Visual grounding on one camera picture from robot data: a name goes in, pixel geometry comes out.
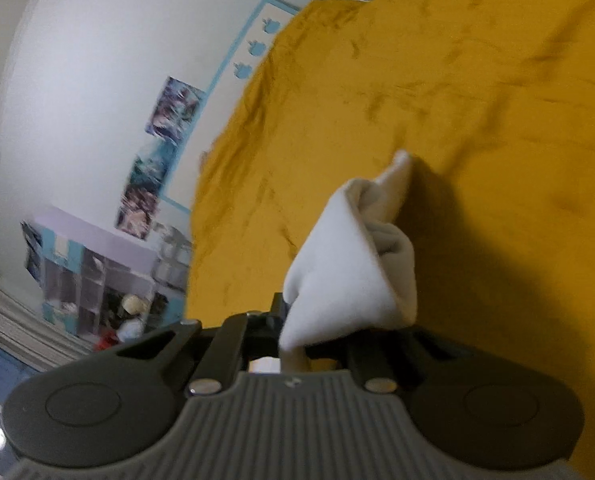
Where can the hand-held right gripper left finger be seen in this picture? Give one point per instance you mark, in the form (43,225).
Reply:
(227,345)

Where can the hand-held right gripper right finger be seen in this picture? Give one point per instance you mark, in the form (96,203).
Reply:
(377,360)

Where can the white long-sleeved shirt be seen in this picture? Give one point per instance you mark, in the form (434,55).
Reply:
(337,270)

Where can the white plush toy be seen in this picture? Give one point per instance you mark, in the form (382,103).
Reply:
(132,306)

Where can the red toy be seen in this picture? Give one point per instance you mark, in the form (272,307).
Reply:
(106,341)

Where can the blue cubby shelf cabinet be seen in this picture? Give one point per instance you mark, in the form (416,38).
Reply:
(92,270)

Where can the white pleated curtain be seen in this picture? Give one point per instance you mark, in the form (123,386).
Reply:
(22,320)

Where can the mustard yellow blanket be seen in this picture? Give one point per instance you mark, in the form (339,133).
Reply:
(477,160)

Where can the blue window blind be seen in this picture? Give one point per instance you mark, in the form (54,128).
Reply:
(2,375)

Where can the blue apple sticker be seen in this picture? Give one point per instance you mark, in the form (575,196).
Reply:
(257,47)
(272,25)
(242,69)

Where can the wall poster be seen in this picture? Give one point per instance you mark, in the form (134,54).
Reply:
(136,214)
(175,109)
(152,167)

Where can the white wall panel blue border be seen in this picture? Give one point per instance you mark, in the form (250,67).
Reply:
(212,125)

